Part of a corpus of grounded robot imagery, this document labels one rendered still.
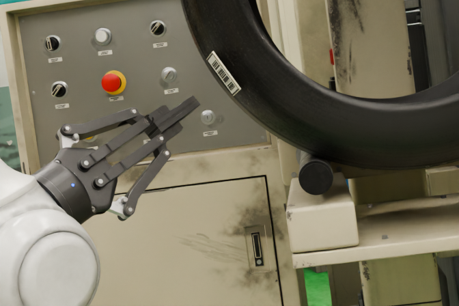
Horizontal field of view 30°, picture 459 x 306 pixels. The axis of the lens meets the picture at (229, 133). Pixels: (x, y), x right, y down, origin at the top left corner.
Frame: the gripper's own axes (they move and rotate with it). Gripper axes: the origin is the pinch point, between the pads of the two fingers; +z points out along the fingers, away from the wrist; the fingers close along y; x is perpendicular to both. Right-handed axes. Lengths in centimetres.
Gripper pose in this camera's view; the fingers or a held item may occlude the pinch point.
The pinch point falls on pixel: (173, 117)
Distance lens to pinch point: 103.7
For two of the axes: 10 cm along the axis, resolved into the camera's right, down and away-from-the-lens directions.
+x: 4.6, -3.6, -8.1
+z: 6.4, -4.9, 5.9
